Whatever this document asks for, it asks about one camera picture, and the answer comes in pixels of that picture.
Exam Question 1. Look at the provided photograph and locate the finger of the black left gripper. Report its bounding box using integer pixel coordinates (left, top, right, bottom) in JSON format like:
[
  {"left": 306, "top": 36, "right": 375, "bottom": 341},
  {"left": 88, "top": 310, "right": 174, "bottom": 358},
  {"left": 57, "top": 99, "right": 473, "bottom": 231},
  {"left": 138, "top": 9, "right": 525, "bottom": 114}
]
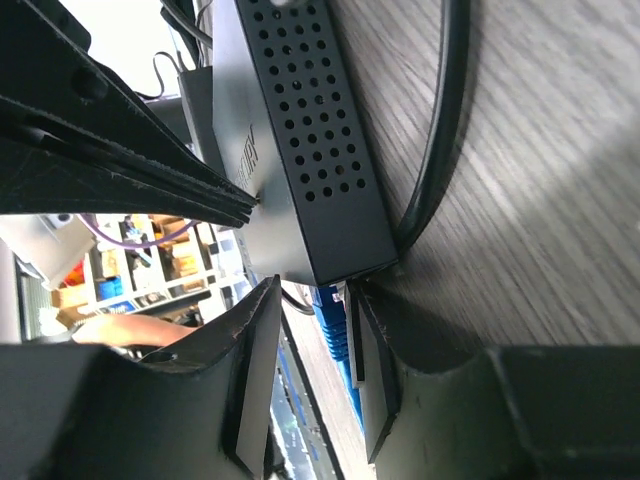
[
  {"left": 0, "top": 0, "right": 259, "bottom": 211},
  {"left": 1, "top": 99, "right": 253, "bottom": 228}
]

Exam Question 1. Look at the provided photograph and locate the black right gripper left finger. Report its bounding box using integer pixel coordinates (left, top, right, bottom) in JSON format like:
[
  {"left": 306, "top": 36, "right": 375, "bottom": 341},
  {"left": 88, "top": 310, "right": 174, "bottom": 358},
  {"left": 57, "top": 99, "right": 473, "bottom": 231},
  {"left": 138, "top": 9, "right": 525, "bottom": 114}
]
[{"left": 1, "top": 277, "right": 282, "bottom": 479}]

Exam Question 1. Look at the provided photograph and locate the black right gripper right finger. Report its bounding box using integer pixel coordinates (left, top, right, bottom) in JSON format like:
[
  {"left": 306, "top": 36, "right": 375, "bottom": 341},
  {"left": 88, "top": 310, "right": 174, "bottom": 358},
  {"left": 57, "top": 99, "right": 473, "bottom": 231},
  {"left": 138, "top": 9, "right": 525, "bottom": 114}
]
[{"left": 346, "top": 282, "right": 639, "bottom": 479}]

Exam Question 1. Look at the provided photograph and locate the blue ethernet cable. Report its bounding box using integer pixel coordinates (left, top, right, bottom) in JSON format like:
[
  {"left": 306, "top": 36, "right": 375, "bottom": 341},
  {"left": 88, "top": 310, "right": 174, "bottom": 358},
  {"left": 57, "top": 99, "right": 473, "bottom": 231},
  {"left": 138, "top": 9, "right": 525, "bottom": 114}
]
[{"left": 312, "top": 284, "right": 364, "bottom": 426}]

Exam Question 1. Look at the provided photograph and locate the black network switch box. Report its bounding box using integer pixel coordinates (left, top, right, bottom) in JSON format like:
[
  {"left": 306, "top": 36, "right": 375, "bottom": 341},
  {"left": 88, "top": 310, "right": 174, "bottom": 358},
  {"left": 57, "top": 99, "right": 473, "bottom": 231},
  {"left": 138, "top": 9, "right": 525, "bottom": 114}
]
[{"left": 212, "top": 1, "right": 397, "bottom": 286}]

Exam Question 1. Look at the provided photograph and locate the black ethernet cable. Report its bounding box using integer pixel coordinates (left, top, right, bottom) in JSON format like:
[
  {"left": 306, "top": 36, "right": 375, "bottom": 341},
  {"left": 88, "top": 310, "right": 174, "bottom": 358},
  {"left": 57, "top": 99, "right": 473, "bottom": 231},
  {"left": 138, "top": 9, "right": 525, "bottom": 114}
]
[{"left": 397, "top": 0, "right": 472, "bottom": 251}]

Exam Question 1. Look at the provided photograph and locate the black power adapter brick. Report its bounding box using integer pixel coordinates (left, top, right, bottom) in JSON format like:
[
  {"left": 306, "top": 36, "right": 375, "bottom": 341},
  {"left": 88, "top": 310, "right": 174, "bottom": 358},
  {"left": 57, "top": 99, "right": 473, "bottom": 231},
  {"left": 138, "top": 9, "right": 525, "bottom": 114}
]
[{"left": 178, "top": 66, "right": 227, "bottom": 177}]

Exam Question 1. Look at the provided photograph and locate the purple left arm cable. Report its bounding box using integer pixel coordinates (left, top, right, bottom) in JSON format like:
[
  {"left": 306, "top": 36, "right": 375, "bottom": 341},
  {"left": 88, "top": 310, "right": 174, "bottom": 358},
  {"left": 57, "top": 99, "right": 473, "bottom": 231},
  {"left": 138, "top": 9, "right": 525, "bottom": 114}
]
[{"left": 77, "top": 213, "right": 201, "bottom": 250}]

